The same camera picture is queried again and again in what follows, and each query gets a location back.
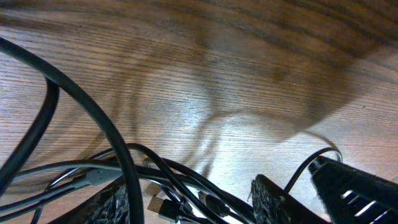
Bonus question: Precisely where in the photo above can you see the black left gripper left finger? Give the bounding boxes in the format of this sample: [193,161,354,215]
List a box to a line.
[49,177,130,224]

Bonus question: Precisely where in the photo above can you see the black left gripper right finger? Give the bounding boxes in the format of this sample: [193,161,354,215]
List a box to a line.
[251,174,329,224]

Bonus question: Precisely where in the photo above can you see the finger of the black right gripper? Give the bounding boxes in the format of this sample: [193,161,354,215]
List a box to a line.
[308,156,397,224]

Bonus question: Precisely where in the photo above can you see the thin black cable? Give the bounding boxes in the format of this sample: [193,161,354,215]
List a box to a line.
[283,146,343,195]

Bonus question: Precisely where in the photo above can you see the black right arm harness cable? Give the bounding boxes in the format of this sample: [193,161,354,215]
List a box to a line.
[0,37,146,224]

